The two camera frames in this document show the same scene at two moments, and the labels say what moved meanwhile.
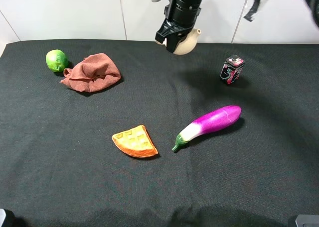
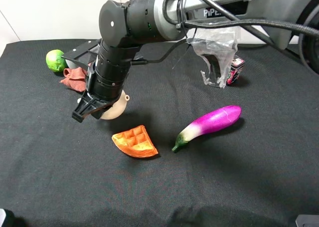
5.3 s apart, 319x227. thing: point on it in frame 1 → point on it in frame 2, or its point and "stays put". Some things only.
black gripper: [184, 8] → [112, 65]
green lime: [56, 60] stays put
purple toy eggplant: [221, 118] stays put
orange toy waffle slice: [135, 142] stays put
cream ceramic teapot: [187, 46] → [117, 109]
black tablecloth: [60, 167] stays put
